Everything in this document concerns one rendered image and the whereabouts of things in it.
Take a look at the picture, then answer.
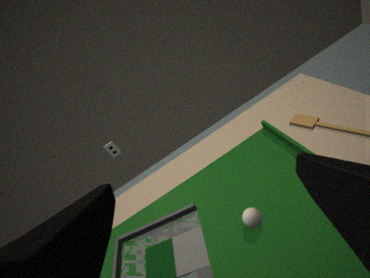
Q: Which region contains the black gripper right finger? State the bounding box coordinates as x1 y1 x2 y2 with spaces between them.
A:
295 153 370 272

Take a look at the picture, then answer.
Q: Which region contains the green putting mat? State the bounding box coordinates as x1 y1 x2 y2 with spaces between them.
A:
100 128 370 278

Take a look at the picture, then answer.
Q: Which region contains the white golf ball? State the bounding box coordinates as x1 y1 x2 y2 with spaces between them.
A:
242 207 263 228

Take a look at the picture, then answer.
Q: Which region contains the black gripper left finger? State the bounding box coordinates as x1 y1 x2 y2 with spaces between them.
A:
0 184 116 278

